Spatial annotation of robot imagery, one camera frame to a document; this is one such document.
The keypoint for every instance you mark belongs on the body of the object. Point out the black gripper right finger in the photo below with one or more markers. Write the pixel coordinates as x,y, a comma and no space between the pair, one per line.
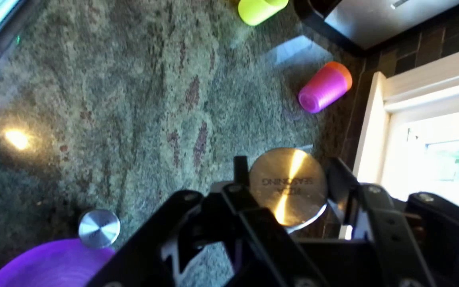
341,189

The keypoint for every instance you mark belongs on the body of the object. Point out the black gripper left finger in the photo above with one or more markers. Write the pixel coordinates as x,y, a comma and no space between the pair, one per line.
241,177

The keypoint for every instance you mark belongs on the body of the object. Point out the dark filled spice jar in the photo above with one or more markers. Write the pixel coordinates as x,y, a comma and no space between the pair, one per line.
99,228

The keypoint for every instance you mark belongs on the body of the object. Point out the magenta plastic cup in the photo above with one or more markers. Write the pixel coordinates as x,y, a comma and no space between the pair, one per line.
325,88

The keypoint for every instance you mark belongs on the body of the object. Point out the lime green plastic cup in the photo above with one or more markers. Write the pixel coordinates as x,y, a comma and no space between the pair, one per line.
262,10

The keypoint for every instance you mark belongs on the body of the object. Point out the stainless steel toaster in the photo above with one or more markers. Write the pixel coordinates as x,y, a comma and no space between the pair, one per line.
389,21

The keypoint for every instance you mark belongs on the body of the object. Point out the purple plastic plate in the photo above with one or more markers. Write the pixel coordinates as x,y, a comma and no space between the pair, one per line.
48,265

